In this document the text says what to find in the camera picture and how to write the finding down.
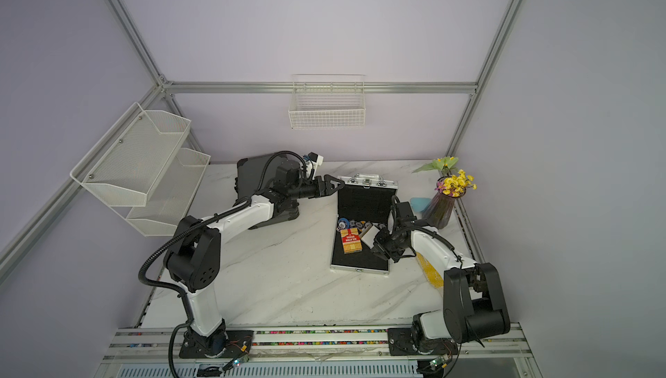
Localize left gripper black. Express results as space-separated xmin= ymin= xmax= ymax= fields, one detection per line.
xmin=289 ymin=174 xmax=344 ymax=201

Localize white two-tier mesh shelf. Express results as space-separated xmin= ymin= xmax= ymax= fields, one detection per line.
xmin=70 ymin=103 xmax=210 ymax=237

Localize dark grey poker case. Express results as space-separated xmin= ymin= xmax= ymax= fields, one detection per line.
xmin=235 ymin=154 xmax=291 ymax=202

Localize row of poker chips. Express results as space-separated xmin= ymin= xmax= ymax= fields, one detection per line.
xmin=336 ymin=218 xmax=373 ymax=232

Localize silver aluminium poker case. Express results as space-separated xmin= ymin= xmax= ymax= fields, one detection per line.
xmin=331 ymin=173 xmax=398 ymax=275

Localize white wire wall basket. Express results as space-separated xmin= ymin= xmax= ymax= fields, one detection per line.
xmin=288 ymin=74 xmax=366 ymax=130

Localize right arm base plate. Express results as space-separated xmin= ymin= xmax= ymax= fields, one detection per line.
xmin=387 ymin=328 xmax=459 ymax=356

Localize aluminium frame rail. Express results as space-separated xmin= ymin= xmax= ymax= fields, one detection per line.
xmin=102 ymin=324 xmax=533 ymax=364

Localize purple glass vase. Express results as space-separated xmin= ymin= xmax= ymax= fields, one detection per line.
xmin=422 ymin=176 xmax=467 ymax=230

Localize yellow artificial flowers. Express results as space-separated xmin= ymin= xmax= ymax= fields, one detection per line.
xmin=413 ymin=156 xmax=478 ymax=199

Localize teal plastic scoop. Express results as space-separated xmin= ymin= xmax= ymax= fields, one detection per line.
xmin=409 ymin=198 xmax=431 ymax=213

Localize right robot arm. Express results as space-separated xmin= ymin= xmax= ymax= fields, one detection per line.
xmin=372 ymin=196 xmax=511 ymax=357

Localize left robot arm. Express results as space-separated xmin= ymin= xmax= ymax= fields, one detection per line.
xmin=138 ymin=151 xmax=345 ymax=357

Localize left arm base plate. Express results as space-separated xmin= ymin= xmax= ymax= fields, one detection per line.
xmin=179 ymin=328 xmax=254 ymax=359

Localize white card deck box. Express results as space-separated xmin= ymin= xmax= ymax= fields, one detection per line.
xmin=361 ymin=225 xmax=380 ymax=249

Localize yellow dotted work glove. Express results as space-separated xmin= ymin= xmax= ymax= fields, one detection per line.
xmin=416 ymin=253 xmax=444 ymax=291

